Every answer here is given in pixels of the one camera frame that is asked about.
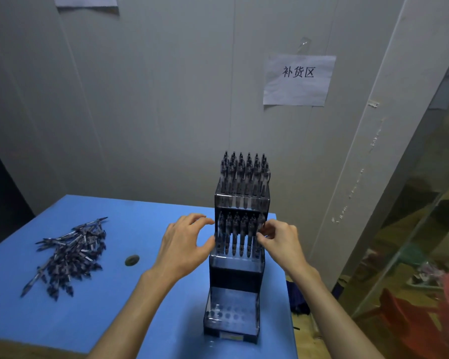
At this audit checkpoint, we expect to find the pile of grey pens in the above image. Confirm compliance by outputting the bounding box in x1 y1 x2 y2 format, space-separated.
20 216 109 302

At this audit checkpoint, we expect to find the person's left forearm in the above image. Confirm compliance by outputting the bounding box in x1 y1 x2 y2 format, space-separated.
86 271 181 359

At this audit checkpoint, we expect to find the cluster of grey pens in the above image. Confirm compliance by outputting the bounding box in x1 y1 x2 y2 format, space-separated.
215 151 272 258

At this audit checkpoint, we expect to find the white paper wall sign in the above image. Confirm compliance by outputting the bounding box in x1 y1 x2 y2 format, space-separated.
262 54 337 108
53 0 119 8

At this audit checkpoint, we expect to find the dark blue cloth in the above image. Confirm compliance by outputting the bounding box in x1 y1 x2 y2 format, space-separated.
286 280 311 317

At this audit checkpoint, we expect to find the person's right forearm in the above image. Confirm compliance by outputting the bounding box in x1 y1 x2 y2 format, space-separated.
287 268 385 359

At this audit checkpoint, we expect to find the red plastic stool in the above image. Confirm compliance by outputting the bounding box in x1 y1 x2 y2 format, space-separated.
378 272 449 359

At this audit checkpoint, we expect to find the black shelf unit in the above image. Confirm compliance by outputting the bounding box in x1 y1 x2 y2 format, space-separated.
0 136 36 253

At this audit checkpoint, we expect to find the person's right hand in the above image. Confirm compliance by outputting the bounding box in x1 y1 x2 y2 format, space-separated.
255 219 321 282

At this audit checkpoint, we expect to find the black tiered pen display stand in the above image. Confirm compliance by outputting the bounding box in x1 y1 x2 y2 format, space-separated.
203 182 272 345

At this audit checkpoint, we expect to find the blue table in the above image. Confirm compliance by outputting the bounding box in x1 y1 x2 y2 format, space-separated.
0 194 299 359

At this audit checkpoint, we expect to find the person's left hand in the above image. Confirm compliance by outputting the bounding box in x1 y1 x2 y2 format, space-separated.
141 212 216 287

